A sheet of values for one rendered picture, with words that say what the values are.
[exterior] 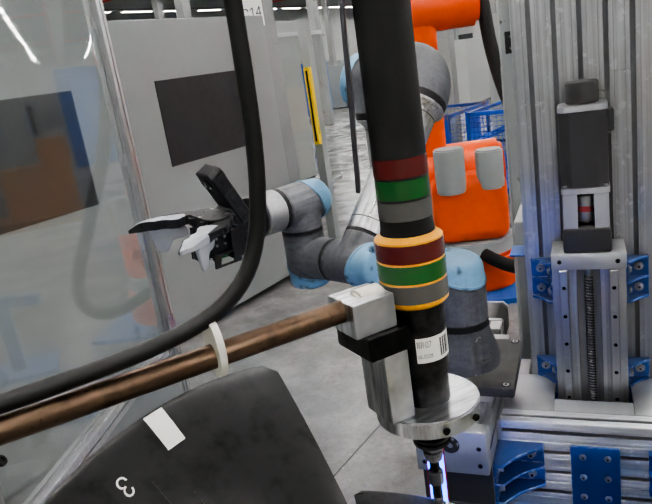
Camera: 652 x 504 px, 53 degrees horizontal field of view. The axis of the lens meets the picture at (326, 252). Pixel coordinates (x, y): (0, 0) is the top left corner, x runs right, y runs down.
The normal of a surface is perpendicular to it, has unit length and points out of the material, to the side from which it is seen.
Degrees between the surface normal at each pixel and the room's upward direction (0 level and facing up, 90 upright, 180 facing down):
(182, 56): 90
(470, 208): 90
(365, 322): 90
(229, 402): 37
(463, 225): 90
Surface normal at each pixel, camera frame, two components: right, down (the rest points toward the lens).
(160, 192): 0.83, 0.03
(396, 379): 0.49, 0.17
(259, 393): 0.32, -0.74
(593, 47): -0.35, 0.31
